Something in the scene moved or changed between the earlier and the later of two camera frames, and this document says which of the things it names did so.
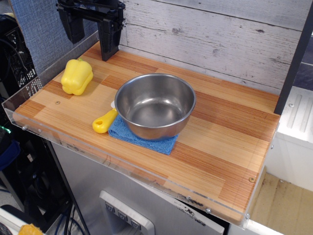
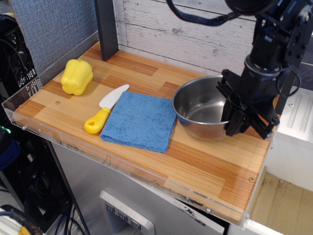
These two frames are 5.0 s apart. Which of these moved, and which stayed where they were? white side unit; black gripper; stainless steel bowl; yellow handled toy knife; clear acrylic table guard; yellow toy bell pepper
Moved: black gripper; stainless steel bowl; yellow handled toy knife
Stayed: clear acrylic table guard; yellow toy bell pepper; white side unit
